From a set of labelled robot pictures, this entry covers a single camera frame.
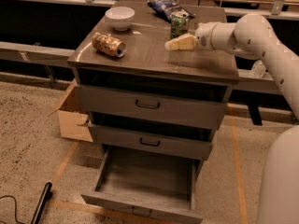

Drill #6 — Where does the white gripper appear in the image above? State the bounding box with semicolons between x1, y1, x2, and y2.
164;22;215;50

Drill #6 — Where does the green soda can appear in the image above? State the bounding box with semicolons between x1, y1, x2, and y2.
170;11;190;38

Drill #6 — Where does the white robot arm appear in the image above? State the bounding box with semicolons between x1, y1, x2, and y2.
165;14;299;224

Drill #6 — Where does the grey top drawer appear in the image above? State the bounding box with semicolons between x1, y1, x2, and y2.
75;84;225;130

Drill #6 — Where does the grey drawer cabinet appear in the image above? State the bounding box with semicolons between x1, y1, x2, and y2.
67;0;240;173

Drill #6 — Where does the orange patterned soda can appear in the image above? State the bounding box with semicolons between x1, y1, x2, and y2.
92;33;126;58

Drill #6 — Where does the grey middle drawer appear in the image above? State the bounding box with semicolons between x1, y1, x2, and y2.
89;124;213;160

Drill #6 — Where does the grey open bottom drawer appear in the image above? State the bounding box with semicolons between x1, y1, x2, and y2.
82;147;203;224

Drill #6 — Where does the blue chip bag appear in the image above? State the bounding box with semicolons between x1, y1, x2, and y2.
147;0;195;22

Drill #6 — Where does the white ceramic bowl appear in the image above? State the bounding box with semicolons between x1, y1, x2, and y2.
105;7;135;31

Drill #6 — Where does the clear pump bottle left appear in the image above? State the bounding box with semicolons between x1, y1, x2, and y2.
250;60;266;78

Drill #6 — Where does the cardboard box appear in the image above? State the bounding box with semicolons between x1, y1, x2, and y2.
48;80;92;142

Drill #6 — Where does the black rod on floor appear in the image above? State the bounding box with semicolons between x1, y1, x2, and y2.
30;182;52;224

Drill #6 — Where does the grey metal rail shelf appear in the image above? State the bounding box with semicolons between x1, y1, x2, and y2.
0;42;281;95

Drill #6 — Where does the black floor cable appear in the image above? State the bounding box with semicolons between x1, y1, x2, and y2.
0;195;25;224

